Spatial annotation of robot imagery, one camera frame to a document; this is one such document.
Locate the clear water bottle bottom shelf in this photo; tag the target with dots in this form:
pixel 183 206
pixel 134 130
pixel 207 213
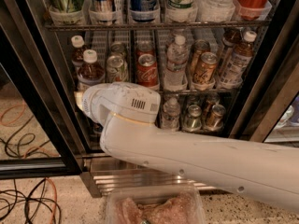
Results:
pixel 170 115

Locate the dark blue can top shelf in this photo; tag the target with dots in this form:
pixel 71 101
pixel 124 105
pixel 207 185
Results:
pixel 143 10

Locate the silver can bottom rear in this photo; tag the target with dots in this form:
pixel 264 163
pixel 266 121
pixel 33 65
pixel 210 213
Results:
pixel 192 100

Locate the middle wire shelf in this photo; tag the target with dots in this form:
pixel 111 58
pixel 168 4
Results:
pixel 187 92

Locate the clear water bottle top shelf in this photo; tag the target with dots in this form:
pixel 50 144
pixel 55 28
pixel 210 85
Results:
pixel 216 10

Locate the gold can bottom rear right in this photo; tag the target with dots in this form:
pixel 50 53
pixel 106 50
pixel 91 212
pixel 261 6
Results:
pixel 211 99

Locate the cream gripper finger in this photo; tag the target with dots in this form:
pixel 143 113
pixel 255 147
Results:
pixel 78 98

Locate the right glass fridge door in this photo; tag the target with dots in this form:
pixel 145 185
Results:
pixel 272 81

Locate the gold can bottom front right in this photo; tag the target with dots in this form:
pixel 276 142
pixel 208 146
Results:
pixel 214 118

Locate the white green soda can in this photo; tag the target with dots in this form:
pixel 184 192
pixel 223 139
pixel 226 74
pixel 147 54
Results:
pixel 118 48
pixel 117 69

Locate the wire shelf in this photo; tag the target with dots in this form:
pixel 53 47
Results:
pixel 187 92
pixel 154 26

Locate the stainless steel fridge base grille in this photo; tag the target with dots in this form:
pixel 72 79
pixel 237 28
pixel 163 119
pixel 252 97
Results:
pixel 101 174

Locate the silver can bottom front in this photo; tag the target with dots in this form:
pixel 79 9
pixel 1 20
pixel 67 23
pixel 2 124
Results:
pixel 192 119

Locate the left glass fridge door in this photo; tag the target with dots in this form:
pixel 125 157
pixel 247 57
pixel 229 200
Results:
pixel 35 141

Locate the red cola can front middle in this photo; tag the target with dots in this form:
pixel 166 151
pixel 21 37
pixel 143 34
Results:
pixel 147 71

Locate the silver can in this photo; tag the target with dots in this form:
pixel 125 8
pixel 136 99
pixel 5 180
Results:
pixel 192 119
pixel 192 100

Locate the white green soda can rear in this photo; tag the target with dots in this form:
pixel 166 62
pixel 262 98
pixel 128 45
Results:
pixel 118 48

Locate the white green soda can front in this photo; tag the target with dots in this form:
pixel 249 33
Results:
pixel 117 69

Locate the clear plastic food container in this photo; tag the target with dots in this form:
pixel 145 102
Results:
pixel 167 204

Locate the clear water bottle shelf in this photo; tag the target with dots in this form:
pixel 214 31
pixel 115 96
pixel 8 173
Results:
pixel 216 10
pixel 170 115

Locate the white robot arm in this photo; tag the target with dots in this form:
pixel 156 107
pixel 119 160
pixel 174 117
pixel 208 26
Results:
pixel 127 112

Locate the orange can front middle shelf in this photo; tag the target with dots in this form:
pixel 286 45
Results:
pixel 203 76

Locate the clear water bottle rear middle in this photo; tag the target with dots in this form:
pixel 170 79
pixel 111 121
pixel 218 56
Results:
pixel 172 35

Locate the clear water bottle front middle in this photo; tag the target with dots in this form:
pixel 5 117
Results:
pixel 177 56

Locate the blue energy can bottom front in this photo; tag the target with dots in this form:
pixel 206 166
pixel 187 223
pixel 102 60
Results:
pixel 97 128

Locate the brown tea bottle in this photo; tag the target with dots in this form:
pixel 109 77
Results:
pixel 79 47
pixel 91 72
pixel 239 59
pixel 230 38

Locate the red cola can rear middle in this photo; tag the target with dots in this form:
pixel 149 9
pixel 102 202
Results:
pixel 144 47

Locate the orange can shelf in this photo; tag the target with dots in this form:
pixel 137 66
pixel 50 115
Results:
pixel 198 48
pixel 203 76

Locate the glass fridge door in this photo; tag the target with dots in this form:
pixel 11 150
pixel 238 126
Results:
pixel 35 141
pixel 272 81

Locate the top wire shelf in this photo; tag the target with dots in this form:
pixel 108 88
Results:
pixel 154 26

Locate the white green can top shelf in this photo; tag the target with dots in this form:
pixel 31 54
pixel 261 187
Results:
pixel 180 10

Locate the gold can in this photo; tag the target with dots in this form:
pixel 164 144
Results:
pixel 214 118
pixel 211 99

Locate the orange can rear middle shelf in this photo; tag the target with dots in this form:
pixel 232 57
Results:
pixel 198 48

